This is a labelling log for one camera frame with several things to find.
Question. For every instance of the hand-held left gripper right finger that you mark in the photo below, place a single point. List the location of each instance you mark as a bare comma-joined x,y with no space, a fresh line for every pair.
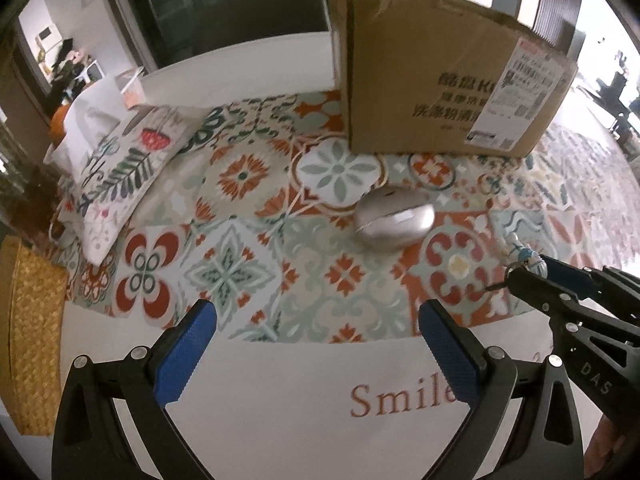
450,355

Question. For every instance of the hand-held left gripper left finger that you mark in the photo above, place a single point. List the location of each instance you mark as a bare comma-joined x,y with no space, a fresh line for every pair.
185,355

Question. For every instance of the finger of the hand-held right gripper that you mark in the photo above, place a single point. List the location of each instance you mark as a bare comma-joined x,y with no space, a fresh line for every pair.
570,275
535,290

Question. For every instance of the small blue white figurine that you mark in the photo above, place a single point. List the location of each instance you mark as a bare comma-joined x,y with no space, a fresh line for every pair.
522,255

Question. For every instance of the brown cardboard box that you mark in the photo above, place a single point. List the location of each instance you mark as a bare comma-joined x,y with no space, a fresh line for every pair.
400,85

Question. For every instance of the patterned white tablecloth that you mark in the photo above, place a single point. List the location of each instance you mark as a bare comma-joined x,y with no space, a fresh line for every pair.
280,410

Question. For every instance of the silver oval case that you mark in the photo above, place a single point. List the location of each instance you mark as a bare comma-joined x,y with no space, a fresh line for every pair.
395,220

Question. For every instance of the woven yellow basket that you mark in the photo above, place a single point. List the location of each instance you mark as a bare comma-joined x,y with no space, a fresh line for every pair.
35,335

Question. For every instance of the floral print pillow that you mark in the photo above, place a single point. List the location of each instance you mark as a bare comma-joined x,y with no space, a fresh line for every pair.
130,160

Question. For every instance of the pile of oranges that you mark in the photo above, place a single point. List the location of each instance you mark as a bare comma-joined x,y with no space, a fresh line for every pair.
57,122

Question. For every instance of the brown entrance door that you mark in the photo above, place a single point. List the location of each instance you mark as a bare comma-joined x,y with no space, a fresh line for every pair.
20,90

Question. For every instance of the dark grey dining chair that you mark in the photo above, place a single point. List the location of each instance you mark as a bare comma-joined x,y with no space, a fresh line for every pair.
285,15

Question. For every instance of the dark slatted wall panel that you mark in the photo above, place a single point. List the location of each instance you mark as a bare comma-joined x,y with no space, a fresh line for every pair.
555,15

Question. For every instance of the white wall intercom panel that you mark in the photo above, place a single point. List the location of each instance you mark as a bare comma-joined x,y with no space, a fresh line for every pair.
47,41

